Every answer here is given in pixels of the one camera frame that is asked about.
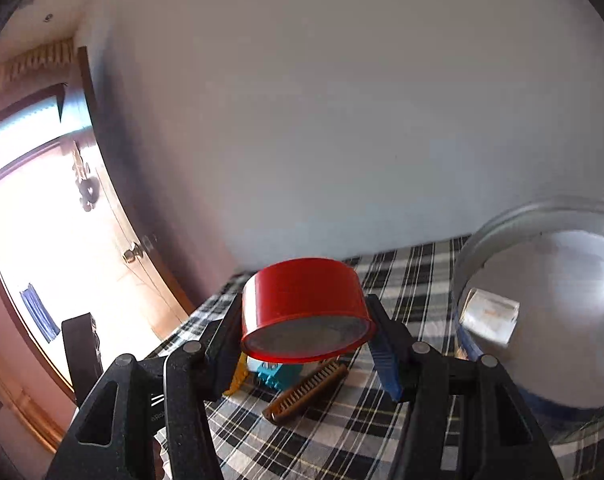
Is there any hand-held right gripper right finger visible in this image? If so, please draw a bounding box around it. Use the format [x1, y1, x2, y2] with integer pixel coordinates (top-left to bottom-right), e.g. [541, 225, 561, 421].
[364, 293, 565, 480]

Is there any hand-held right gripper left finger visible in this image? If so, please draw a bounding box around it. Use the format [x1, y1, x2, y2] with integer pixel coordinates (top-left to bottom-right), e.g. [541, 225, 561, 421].
[46, 297, 247, 480]

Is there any red tape roll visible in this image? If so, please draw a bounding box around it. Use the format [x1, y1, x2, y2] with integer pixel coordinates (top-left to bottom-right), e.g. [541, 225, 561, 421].
[240, 258, 377, 364]

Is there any round metal tray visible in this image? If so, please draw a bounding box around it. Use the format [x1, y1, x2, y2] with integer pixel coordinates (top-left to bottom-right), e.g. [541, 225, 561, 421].
[452, 195, 604, 413]

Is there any yellow toy block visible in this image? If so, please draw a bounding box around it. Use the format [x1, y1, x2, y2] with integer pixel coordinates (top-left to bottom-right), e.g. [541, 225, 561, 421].
[224, 352, 250, 396]

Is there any teal toy block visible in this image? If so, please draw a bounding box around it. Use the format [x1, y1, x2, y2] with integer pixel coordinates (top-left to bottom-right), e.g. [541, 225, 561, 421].
[254, 359, 303, 391]

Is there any brown wooden comb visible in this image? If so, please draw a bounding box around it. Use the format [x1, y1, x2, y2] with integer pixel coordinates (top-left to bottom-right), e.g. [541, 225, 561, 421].
[263, 360, 349, 423]

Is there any black white plaid cloth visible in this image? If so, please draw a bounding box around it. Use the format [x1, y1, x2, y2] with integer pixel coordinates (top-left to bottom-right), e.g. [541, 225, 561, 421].
[152, 234, 604, 480]

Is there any wooden door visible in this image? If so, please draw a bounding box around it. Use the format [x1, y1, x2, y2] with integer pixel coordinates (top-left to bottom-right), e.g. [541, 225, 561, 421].
[57, 45, 197, 341]

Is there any white packet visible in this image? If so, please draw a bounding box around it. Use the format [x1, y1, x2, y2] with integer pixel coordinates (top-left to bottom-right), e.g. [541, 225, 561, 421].
[459, 287, 521, 346]

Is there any blue hanging cloth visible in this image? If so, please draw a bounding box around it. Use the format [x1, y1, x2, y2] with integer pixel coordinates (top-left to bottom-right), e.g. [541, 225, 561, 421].
[19, 283, 61, 344]

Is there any hanging door decoration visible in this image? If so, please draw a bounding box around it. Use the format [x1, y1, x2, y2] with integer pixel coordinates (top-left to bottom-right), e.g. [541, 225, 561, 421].
[71, 142, 101, 212]

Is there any orange curtain valance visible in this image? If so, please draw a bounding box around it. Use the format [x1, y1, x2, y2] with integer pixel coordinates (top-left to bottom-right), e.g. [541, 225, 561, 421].
[0, 37, 78, 93]

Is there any metal door handle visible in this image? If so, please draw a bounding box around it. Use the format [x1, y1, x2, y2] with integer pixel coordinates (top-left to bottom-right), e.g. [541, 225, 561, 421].
[123, 234, 157, 264]

